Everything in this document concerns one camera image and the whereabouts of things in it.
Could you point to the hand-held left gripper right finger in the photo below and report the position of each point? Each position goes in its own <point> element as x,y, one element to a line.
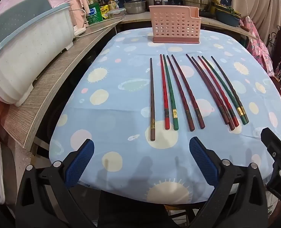
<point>203,161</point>

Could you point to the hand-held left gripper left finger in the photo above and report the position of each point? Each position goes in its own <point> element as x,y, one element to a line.
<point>80,161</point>

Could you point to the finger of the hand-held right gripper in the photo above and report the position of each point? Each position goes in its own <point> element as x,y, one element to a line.
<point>273,144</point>

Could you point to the maroon chopstick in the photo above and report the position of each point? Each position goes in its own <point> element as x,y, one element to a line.
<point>212,92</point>
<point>205,87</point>
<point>179,92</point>
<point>186,90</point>

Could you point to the red chopstick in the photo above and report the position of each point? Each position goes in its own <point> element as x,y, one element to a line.
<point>164,92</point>
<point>217,90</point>

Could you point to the green chopstick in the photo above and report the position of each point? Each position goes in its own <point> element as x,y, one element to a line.
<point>170,92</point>
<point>223,90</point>

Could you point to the brown chopstick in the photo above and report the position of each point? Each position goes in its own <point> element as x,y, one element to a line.
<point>228,83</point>
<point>151,95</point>

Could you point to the pink perforated utensil basket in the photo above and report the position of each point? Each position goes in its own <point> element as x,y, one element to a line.
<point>173,23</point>

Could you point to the pink floral cloth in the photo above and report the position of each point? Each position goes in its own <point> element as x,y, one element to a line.
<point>259,45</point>

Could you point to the blue planet print tablecloth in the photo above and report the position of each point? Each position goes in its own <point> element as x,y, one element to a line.
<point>107,80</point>

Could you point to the wooden side counter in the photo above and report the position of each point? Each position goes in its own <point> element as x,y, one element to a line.
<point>59,66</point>

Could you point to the white dish drainer tub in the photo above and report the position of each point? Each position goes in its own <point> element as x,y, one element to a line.
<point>29,59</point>

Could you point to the beige curtain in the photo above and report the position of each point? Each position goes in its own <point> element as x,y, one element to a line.
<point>259,7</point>

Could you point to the blue basin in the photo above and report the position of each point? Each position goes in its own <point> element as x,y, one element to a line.
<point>227,19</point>

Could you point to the pink electric kettle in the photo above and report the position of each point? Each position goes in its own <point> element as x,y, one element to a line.
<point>82,11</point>

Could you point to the yellow packet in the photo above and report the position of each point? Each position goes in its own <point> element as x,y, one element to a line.
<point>104,11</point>

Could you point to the clear plastic food container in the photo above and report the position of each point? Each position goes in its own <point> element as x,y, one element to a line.
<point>116,13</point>

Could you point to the grey perforated drainer lid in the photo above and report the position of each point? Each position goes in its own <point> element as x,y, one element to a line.
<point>14,19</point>

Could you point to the yellow sauce bottle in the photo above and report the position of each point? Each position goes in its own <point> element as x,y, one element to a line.
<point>112,3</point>

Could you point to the steel pot with lid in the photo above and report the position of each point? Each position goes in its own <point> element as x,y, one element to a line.
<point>135,7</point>

